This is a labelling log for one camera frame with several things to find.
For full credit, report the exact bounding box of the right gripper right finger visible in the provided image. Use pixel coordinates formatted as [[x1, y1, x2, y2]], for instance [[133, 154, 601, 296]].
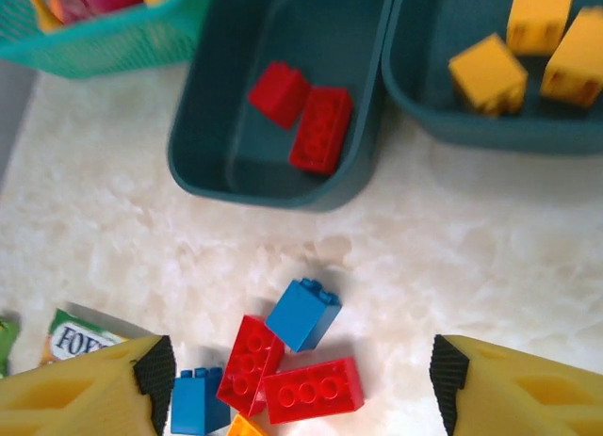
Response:
[[429, 334, 603, 436]]

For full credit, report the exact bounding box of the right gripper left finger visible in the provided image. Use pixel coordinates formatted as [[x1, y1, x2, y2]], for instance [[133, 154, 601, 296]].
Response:
[[0, 334, 176, 436]]

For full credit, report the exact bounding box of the blue lego brick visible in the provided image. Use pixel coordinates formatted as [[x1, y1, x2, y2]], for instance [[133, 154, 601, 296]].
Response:
[[170, 366, 232, 436], [264, 278, 343, 353]]

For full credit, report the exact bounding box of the yellow lego brick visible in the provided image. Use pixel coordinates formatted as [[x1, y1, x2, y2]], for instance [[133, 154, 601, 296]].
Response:
[[447, 33, 529, 120], [540, 6, 603, 108], [506, 0, 577, 56], [228, 412, 268, 436]]

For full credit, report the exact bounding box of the green yellow candy bag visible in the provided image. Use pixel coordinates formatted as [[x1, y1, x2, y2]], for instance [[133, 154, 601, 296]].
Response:
[[38, 307, 152, 367]]

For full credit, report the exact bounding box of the dark teal plastic container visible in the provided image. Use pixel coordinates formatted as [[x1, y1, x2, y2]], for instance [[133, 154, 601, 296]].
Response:
[[381, 0, 603, 155], [167, 0, 397, 215]]

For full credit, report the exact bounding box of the teal plastic mesh basket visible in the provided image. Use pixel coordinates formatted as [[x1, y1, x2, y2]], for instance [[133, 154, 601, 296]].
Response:
[[0, 0, 216, 80]]

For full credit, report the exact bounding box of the short red lego brick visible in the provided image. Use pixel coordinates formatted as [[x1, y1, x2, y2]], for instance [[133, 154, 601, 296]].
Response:
[[248, 61, 312, 131]]

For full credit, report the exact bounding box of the small yellow toy fruit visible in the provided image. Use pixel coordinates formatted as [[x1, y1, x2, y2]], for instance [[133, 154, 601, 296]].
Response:
[[22, 0, 62, 33]]

